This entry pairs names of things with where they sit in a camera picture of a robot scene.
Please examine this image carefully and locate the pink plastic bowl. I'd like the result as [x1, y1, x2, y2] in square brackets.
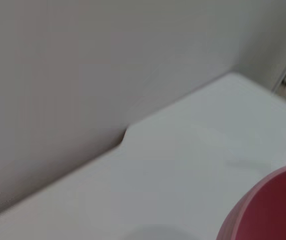
[216, 162, 286, 240]

